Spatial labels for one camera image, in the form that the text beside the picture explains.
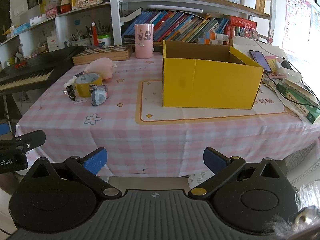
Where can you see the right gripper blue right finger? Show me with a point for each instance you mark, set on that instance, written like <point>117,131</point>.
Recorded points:
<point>224,169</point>

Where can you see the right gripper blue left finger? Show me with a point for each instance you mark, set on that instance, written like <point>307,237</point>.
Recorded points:
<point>86,168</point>

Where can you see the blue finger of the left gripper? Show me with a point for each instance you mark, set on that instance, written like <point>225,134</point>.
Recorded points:
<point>24,143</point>

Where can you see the black binder clip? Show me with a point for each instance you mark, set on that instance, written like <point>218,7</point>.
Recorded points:
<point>70,92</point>

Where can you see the small blue grey toy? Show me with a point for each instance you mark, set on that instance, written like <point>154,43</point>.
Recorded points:
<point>99,94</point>

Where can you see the yellow packing tape roll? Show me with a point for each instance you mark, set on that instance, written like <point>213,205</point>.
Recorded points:
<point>83,82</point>

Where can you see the pink plush pig toy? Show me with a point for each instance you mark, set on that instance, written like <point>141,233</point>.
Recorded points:
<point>103,66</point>

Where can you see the pink checkered tablecloth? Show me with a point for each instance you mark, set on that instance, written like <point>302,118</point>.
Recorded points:
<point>145,139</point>

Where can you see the black Yamaha keyboard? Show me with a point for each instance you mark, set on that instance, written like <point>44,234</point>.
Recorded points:
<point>38,72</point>

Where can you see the yellow cardboard box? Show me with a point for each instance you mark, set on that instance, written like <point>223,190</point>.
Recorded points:
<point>208,76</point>

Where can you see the green white book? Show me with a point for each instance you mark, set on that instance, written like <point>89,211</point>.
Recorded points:
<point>310,111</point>

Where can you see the smartphone on table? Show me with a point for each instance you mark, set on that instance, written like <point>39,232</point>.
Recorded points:
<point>259,58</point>

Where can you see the wooden chessboard box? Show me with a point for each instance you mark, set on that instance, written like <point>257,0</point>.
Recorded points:
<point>115,53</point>

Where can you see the white green lidded jar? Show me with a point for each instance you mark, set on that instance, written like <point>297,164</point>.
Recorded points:
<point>104,40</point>

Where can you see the white bookshelf unit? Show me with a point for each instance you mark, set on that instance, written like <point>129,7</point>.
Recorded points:
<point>42,20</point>

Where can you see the red glue bottle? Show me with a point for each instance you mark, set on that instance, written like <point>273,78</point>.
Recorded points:
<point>95,34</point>

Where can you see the red white doll jar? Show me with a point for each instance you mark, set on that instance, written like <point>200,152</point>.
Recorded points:
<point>65,6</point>

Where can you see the pink cylindrical canister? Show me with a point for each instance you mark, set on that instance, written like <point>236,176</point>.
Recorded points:
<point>144,41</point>

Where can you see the red dictionary book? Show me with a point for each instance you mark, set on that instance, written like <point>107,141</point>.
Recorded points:
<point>242,23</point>

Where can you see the row of colourful books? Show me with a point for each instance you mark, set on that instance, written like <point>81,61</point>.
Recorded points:
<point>175,25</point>

